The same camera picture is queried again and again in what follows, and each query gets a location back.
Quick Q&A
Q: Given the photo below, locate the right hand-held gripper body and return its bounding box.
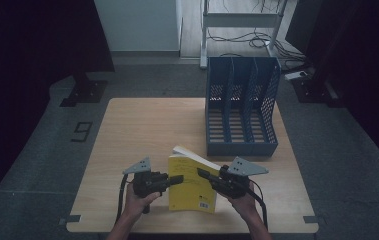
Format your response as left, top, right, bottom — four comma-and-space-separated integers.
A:
217, 156, 270, 200

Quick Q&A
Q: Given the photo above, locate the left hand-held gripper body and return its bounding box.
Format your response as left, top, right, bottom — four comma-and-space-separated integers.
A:
122, 156, 171, 199

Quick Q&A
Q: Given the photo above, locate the yellow book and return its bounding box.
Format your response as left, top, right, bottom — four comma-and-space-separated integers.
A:
167, 145, 222, 215

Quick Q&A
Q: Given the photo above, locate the person's left hand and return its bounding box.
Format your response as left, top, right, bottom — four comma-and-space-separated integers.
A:
123, 181, 162, 220

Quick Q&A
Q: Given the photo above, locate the person's right hand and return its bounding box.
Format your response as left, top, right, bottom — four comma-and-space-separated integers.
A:
227, 181, 261, 221

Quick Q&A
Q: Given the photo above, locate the blue perforated file rack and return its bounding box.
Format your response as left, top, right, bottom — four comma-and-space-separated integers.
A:
204, 55, 282, 158

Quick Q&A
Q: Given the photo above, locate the grey tape piece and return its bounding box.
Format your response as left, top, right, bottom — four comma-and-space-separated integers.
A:
302, 215, 325, 225
58, 214, 82, 226

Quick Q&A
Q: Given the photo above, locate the black stand base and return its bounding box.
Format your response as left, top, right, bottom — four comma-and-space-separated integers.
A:
291, 68, 346, 108
59, 72, 109, 108

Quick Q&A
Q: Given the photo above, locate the white power strip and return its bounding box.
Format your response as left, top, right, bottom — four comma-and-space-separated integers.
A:
284, 70, 309, 82

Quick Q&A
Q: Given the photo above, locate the white cabinet panel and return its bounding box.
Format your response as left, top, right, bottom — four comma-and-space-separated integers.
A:
93, 0, 184, 58

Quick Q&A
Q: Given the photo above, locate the dark curtain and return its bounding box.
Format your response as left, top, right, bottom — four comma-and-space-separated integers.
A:
0, 0, 116, 224
285, 0, 379, 174

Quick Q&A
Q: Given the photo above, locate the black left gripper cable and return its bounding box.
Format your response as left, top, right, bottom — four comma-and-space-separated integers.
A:
114, 173, 135, 226

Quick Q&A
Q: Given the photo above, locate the tangle of black floor cables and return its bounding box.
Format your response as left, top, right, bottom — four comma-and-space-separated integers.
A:
206, 0, 308, 73

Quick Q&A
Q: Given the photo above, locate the white metal desk frame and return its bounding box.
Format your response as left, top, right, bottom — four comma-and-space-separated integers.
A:
199, 0, 290, 70

